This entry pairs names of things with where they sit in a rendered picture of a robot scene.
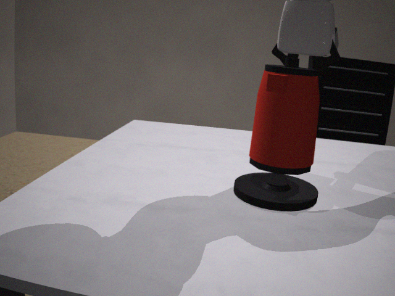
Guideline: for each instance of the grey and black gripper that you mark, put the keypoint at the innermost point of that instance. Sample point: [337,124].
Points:
[307,27]

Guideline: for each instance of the black round disk with center stud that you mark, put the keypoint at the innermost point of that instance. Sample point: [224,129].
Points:
[275,192]

